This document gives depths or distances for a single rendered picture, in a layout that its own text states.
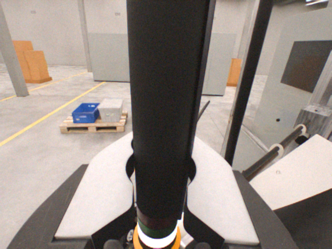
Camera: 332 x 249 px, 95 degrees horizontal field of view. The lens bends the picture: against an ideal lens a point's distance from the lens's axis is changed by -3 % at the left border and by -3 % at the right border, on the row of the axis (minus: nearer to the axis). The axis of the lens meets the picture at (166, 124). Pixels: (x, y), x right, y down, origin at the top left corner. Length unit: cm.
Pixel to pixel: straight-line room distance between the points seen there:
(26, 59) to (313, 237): 854
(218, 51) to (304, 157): 546
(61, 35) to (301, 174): 1423
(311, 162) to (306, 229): 30
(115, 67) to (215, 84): 423
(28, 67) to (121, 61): 371
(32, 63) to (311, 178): 844
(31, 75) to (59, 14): 673
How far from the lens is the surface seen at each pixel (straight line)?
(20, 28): 1594
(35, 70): 843
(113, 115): 321
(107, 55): 757
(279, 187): 54
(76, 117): 342
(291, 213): 30
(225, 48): 594
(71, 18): 1391
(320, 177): 52
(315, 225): 27
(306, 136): 68
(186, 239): 20
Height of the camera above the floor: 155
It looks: 26 degrees down
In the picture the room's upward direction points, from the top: 3 degrees clockwise
